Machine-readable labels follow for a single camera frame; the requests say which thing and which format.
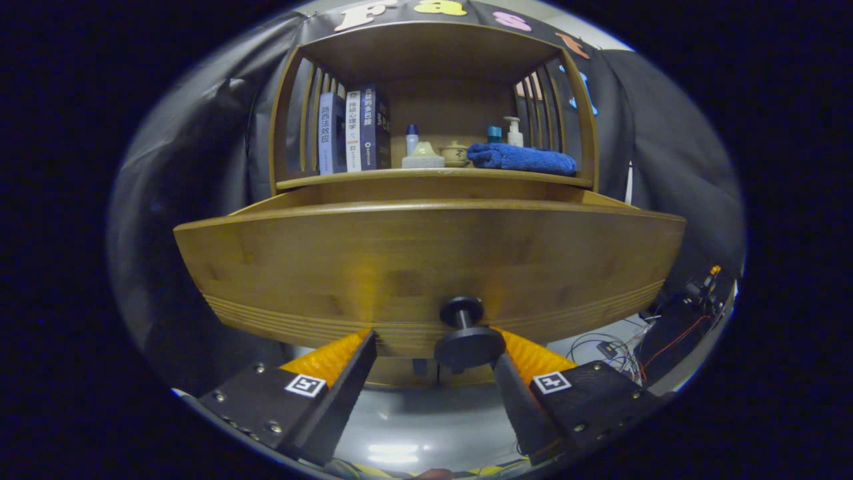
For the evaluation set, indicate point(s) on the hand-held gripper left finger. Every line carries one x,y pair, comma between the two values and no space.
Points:
346,393

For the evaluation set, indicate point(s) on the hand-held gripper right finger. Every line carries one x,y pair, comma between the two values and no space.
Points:
520,406

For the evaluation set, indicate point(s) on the cream brush with white base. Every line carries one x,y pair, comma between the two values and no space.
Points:
423,158

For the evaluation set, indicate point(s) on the wooden countertop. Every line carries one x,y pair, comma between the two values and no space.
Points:
373,176

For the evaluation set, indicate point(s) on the wooden cabinet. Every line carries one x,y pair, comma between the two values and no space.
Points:
426,53

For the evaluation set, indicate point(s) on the black equipment with orange part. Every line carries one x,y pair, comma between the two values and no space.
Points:
680,320

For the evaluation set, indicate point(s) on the blue folded towel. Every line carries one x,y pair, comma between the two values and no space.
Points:
523,160

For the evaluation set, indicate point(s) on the beige lidded teacup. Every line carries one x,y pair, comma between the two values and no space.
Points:
456,154

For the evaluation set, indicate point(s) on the white book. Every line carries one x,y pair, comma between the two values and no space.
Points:
353,133

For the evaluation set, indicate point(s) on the light blue book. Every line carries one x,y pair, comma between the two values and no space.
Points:
326,133

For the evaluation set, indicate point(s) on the white bottle with blue cap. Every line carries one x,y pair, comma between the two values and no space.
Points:
412,136

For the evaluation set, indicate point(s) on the dark blue book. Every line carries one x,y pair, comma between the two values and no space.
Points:
373,126

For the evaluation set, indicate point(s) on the white pump bottle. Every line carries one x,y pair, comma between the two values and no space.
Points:
514,136

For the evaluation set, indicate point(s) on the teal bottle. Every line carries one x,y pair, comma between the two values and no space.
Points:
494,134

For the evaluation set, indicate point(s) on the black backdrop cloth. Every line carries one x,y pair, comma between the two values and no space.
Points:
186,166

